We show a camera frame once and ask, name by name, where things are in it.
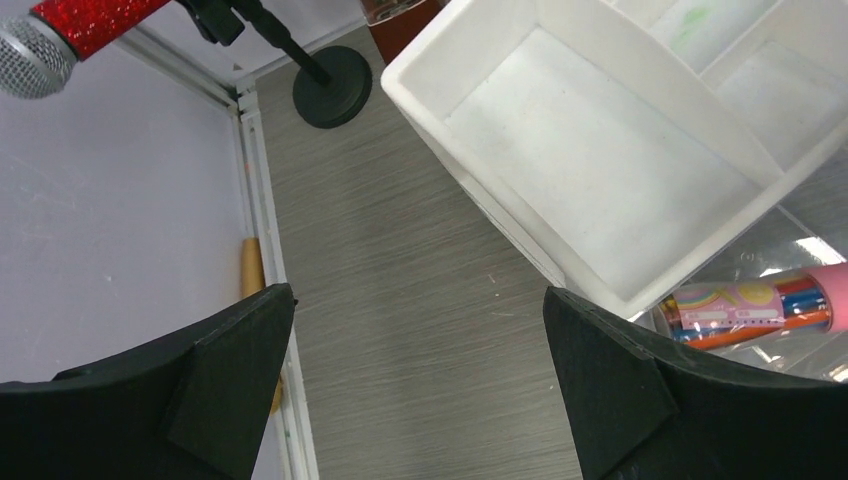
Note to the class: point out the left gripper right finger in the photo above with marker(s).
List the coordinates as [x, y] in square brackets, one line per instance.
[642, 406]

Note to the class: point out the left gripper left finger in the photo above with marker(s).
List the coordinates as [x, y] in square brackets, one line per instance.
[192, 404]

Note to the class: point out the white plastic drawer unit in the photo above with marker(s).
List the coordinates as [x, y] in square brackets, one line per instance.
[621, 145]

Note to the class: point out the black microphone stand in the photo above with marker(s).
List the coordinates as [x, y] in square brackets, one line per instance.
[333, 84]

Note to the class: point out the brown wooden metronome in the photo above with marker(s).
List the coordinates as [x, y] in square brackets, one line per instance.
[393, 24]

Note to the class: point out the red handled microphone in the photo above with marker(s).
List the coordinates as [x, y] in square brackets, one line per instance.
[39, 49]

